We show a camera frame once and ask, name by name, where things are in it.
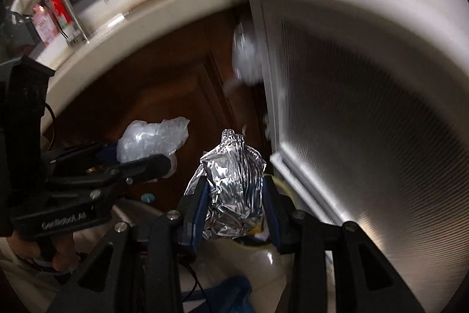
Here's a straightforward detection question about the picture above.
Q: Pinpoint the ribbed metal cabinet door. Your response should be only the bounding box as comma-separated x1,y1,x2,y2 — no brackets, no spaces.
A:
250,0,468,312

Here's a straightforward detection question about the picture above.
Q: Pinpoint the brown wooden cabinet door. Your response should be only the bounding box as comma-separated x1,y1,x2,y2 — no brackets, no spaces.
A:
53,3,272,211

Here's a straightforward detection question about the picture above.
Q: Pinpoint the person's left hand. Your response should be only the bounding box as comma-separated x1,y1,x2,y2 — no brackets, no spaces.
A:
6,232,80,272

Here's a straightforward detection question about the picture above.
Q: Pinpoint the red bottle on counter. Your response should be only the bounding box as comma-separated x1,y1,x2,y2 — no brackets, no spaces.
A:
45,0,72,43

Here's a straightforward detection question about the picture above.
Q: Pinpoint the aluminium foil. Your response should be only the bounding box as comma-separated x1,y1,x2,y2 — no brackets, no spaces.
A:
184,129,266,240

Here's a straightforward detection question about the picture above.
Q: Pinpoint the clear plastic bag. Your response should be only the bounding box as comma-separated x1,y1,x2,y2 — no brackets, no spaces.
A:
117,117,190,178

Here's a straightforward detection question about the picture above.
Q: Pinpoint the white trash bin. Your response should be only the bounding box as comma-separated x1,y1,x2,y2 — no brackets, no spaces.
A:
72,199,338,313

